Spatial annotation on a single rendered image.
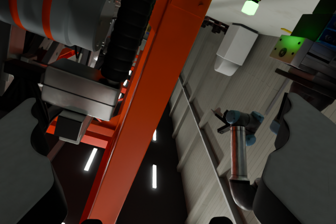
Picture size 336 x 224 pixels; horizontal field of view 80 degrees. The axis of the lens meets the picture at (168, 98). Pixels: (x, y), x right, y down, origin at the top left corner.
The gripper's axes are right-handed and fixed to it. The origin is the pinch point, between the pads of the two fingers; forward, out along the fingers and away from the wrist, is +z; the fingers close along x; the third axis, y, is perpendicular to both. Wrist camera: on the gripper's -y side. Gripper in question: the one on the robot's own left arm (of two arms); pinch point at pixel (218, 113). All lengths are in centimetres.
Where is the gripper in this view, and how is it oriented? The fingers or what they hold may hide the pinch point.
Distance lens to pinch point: 149.5
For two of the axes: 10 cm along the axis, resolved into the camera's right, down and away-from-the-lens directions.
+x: -8.2, -3.4, -4.6
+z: -2.9, -4.5, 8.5
